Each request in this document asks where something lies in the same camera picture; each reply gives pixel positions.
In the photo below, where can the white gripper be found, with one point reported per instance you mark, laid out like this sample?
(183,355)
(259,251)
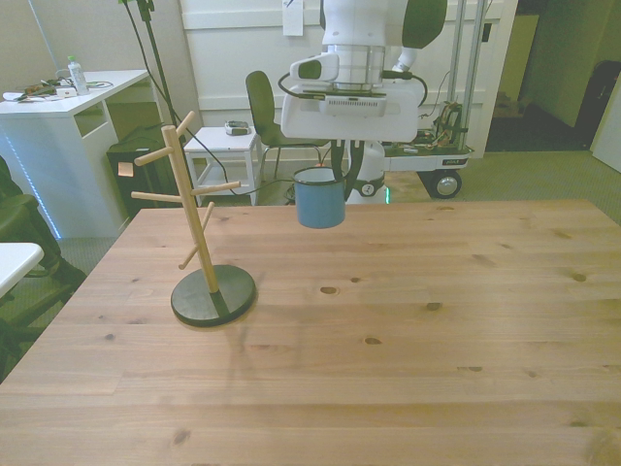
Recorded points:
(402,116)

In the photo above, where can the small grey device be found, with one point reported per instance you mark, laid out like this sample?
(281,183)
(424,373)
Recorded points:
(237,128)

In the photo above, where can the blue enamel mug dark rim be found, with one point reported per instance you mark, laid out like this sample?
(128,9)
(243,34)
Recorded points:
(320,206)

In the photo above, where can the black tripod stand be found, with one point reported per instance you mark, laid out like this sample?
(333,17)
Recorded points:
(157,58)

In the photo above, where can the clear plastic bottle green cap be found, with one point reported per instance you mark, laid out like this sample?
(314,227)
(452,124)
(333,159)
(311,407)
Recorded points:
(77,77)

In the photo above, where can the black office chair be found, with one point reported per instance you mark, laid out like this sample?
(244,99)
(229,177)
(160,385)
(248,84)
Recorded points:
(29,228)

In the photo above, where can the small white side table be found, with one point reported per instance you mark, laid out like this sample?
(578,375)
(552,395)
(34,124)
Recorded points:
(218,141)

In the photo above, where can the white rounded table top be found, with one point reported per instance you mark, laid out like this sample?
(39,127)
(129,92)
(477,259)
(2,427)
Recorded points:
(14,264)

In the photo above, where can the white desk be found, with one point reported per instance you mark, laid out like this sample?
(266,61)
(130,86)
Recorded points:
(53,145)

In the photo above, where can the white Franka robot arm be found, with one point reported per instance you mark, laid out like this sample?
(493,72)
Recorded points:
(354,24)

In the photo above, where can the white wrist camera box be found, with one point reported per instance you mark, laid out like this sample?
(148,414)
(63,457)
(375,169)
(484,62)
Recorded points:
(354,104)

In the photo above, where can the black box with orange note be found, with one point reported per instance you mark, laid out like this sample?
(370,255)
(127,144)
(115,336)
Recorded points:
(145,189)

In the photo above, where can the white paper sheet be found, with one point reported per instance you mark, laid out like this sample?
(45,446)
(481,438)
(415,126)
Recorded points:
(292,17)

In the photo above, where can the mobile cart with metal frame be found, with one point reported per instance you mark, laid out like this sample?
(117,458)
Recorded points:
(446,160)

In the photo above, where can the wooden mug tree black base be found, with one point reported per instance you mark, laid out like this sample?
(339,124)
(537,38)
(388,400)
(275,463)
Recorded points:
(213,296)

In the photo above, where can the dark green chair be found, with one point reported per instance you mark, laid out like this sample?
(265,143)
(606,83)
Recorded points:
(259,107)

